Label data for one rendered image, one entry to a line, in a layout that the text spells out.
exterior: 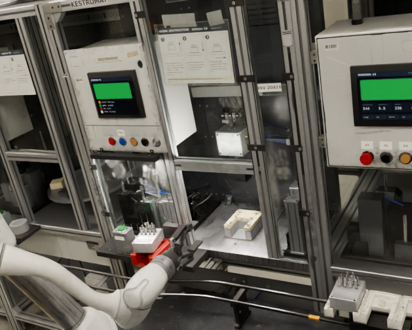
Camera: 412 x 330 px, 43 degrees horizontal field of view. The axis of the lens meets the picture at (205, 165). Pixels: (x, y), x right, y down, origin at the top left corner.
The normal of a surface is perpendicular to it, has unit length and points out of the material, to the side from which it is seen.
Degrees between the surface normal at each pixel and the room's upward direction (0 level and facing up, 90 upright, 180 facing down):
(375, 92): 90
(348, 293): 0
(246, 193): 90
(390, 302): 0
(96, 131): 90
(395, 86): 90
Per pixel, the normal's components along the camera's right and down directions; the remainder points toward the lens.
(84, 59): -0.48, 0.41
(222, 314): -0.18, -0.91
